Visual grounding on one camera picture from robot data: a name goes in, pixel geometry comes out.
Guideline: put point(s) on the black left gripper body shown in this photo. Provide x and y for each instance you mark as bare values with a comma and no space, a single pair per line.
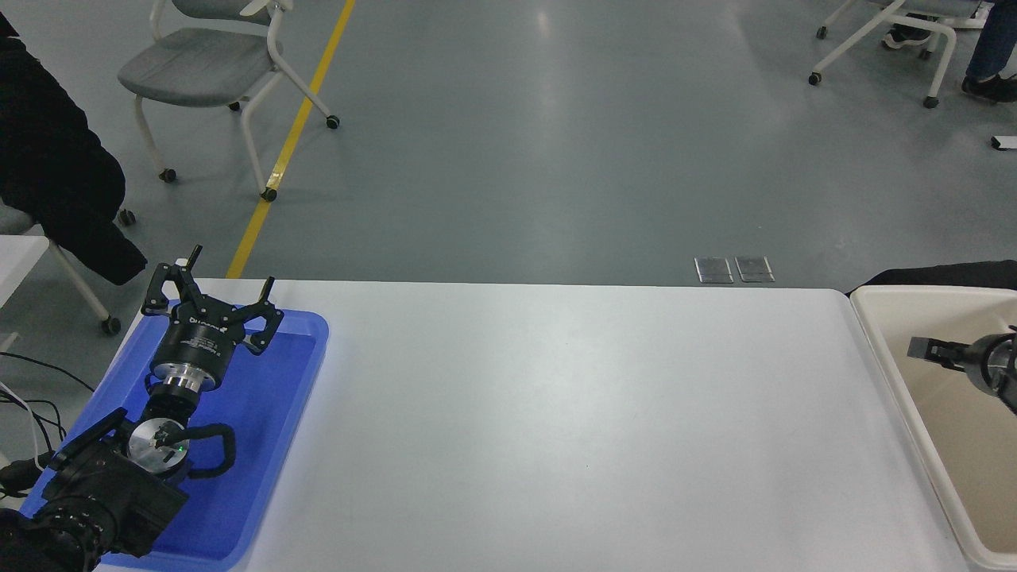
199,340

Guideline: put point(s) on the large pale bin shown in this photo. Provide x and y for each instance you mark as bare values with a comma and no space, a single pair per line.
953,477

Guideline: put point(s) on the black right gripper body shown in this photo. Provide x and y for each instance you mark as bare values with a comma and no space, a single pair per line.
979,361

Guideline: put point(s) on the person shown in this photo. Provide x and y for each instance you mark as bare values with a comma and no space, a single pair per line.
993,48

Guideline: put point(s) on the small white floor object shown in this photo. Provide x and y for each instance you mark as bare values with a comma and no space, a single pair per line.
1005,142

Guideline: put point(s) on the metal floor socket plate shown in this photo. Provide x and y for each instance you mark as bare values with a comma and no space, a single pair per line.
754,268
713,269

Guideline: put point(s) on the white leg castor chair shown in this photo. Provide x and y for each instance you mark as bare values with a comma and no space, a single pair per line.
79,282

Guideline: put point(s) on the blue plastic tray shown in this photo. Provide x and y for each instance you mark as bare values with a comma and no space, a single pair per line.
262,413

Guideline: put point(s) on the black object behind bin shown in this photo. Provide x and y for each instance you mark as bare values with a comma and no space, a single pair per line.
953,276

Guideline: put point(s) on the grey seat white frame chair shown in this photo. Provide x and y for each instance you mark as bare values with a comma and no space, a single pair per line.
199,67

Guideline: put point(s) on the white frame castor chair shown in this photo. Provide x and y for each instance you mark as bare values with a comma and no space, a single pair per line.
944,32

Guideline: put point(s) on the small white side table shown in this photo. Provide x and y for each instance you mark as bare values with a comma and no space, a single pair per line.
16,258

